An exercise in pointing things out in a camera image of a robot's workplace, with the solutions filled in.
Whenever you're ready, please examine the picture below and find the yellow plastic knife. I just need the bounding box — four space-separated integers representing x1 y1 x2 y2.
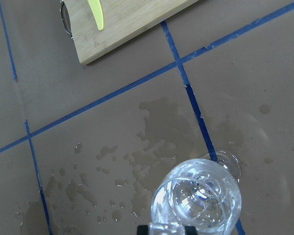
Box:
87 0 104 31

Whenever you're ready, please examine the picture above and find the clear wine glass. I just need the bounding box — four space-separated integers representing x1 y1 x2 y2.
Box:
150 150 242 235

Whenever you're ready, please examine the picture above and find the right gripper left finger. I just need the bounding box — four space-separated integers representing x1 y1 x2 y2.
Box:
136 225 149 235

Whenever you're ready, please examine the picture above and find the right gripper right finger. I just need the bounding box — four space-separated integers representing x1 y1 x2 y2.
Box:
184 226 197 235

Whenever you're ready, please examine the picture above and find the bamboo cutting board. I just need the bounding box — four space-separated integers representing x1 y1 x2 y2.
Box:
62 0 195 65

